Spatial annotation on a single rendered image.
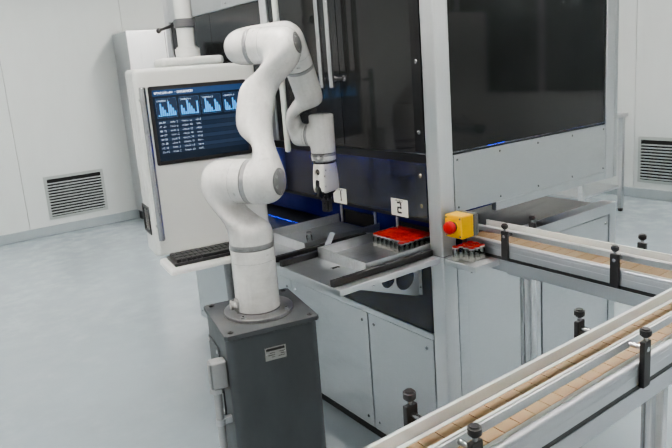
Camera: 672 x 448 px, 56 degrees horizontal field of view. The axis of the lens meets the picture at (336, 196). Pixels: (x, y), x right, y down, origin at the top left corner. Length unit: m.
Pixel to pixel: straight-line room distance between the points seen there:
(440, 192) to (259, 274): 0.65
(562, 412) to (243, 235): 0.90
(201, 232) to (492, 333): 1.23
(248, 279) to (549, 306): 1.28
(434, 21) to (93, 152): 5.64
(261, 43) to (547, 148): 1.14
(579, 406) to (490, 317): 1.15
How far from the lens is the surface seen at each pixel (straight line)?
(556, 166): 2.45
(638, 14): 6.82
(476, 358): 2.30
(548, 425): 1.12
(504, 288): 2.32
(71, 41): 7.18
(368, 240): 2.25
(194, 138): 2.62
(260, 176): 1.60
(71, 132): 7.15
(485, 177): 2.14
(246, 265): 1.69
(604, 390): 1.23
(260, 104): 1.70
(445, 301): 2.10
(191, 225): 2.67
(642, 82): 6.80
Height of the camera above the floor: 1.51
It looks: 12 degrees down
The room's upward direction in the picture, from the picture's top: 4 degrees counter-clockwise
